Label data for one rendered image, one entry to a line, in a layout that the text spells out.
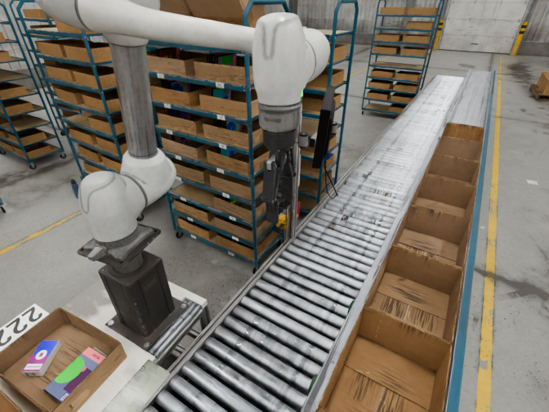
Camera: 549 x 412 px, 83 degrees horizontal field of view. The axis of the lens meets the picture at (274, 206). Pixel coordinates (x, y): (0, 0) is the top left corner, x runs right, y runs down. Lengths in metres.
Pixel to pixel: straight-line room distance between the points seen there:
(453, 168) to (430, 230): 0.78
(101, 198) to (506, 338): 2.64
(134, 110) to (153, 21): 0.40
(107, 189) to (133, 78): 0.36
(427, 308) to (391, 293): 0.15
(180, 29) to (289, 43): 0.29
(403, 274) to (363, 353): 0.46
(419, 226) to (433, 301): 0.49
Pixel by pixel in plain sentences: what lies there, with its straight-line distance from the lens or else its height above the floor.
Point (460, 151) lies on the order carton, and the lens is 2.92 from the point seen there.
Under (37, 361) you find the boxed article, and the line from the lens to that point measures 1.63.
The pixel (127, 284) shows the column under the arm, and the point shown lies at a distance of 1.32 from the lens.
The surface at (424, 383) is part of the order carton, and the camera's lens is 1.30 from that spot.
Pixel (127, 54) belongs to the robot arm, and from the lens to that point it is 1.09.
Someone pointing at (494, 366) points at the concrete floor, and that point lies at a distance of 2.65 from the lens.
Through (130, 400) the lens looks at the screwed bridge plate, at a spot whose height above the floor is 0.75.
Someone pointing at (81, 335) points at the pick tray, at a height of 0.76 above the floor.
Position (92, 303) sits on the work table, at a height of 0.75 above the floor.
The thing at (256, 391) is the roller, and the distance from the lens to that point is 1.34.
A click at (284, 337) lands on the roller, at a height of 0.75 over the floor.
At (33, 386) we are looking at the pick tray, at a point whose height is 0.76.
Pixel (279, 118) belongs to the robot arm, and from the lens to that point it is 0.65.
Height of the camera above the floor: 1.96
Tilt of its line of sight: 34 degrees down
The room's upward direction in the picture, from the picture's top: straight up
